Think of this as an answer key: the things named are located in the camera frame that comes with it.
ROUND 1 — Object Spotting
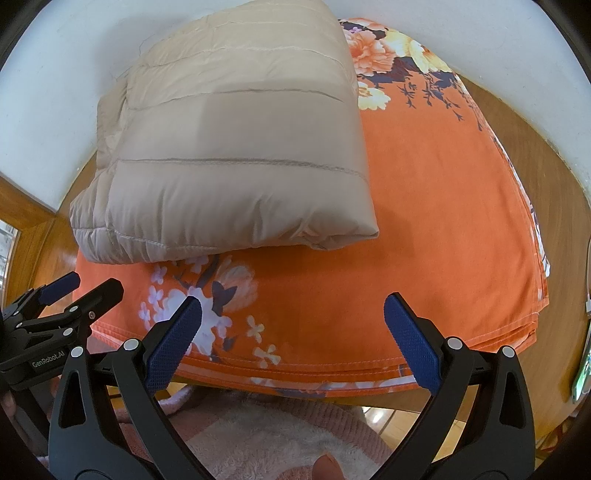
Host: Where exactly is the beige puffer down jacket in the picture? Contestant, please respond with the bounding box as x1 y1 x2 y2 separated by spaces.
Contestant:
70 1 379 264

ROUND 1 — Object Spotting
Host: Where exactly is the person's right hand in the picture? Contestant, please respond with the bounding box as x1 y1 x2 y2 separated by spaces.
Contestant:
311 454 345 480

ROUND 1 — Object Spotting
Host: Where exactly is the person's left hand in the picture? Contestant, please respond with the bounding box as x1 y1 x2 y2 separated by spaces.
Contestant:
1 392 17 418

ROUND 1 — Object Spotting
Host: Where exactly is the orange floral folded blanket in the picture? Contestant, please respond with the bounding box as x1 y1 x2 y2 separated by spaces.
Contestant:
76 18 550 398

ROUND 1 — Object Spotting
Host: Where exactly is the smartphone with lit screen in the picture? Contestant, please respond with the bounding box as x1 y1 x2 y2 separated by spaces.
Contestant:
571 346 590 403

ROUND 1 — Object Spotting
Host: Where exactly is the wooden window frame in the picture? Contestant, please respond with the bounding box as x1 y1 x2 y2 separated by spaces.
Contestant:
1 178 78 306

